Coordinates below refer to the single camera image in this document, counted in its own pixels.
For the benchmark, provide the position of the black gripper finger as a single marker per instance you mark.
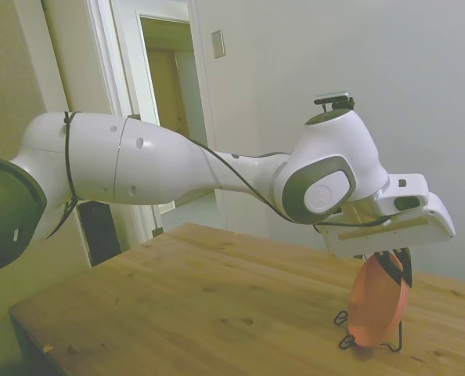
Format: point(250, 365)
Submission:
point(389, 268)
point(408, 270)

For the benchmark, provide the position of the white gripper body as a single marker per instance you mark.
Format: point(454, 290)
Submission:
point(393, 235)

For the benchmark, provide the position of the pink round plate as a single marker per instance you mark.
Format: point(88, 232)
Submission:
point(373, 309)

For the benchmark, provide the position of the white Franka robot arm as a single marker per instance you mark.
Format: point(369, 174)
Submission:
point(158, 164)

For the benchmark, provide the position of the brown wooden door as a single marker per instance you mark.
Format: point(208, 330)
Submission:
point(166, 90)

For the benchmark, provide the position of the black speaker box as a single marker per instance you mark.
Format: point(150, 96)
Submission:
point(99, 235)

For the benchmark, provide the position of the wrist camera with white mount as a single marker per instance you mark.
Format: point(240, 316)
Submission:
point(406, 201)

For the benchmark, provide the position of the black exterior camera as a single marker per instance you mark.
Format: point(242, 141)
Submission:
point(332, 96)

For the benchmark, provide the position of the beige wall switch plate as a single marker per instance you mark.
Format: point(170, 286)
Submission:
point(218, 44)

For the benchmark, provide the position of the white door frame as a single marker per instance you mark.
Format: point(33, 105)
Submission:
point(119, 58)

